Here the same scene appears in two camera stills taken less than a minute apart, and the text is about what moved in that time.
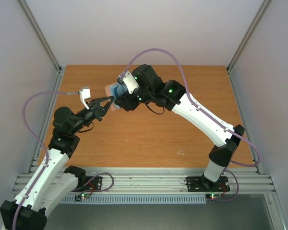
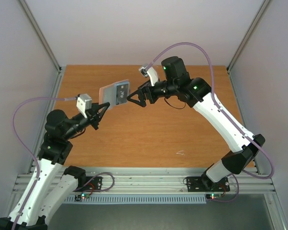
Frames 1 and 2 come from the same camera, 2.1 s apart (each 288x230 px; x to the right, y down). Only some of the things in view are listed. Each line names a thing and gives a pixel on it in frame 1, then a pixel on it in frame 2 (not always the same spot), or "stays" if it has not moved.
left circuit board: x=79 y=197 stays
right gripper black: x=124 y=101 -> x=148 y=94
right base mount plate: x=201 y=184 stays
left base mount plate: x=92 y=183 stays
